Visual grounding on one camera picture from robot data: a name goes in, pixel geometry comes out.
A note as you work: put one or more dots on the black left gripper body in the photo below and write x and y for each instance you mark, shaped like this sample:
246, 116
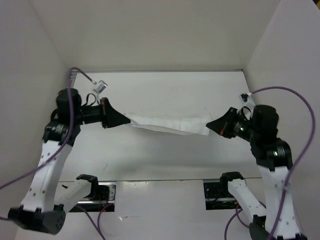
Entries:
89, 114

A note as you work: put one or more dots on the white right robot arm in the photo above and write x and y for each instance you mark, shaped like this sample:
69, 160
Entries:
275, 220

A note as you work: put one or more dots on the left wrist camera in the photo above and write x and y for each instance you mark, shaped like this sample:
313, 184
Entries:
99, 87

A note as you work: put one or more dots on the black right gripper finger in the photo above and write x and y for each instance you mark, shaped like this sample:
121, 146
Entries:
220, 122
218, 128

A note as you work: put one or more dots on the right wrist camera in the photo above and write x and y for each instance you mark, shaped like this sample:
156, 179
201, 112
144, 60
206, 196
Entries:
247, 101

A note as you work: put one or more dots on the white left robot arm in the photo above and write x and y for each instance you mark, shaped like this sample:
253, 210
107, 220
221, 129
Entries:
41, 210

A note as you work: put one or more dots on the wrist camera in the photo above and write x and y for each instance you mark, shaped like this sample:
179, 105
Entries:
247, 101
99, 87

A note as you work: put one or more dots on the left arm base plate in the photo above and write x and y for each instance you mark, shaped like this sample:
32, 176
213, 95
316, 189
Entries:
104, 198

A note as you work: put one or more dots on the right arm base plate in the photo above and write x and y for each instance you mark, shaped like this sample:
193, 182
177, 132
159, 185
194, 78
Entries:
217, 199

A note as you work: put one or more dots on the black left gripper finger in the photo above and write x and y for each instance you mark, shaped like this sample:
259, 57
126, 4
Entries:
113, 114
115, 122

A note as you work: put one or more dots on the white pleated skirt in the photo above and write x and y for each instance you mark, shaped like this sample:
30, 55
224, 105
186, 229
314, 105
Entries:
193, 125

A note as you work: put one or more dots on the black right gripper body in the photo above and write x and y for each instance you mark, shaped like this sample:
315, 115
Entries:
244, 128

